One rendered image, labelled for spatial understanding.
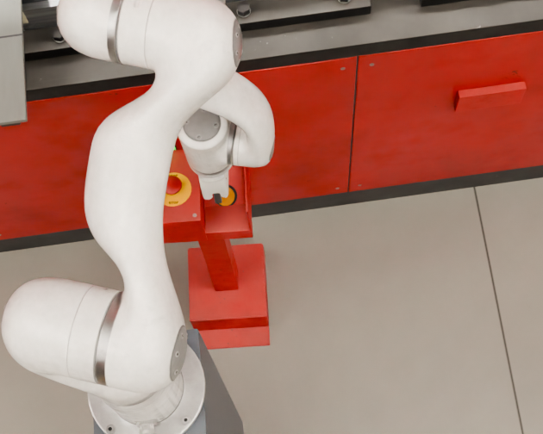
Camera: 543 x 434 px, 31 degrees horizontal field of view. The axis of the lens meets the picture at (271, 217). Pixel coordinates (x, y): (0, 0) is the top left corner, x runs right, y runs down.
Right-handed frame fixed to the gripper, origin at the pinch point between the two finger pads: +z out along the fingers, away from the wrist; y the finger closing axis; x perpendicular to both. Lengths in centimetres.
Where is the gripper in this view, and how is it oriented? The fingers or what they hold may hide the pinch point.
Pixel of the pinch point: (219, 182)
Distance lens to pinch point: 187.2
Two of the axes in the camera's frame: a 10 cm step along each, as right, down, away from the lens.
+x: 10.0, -0.7, -0.2
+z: 0.4, 2.7, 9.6
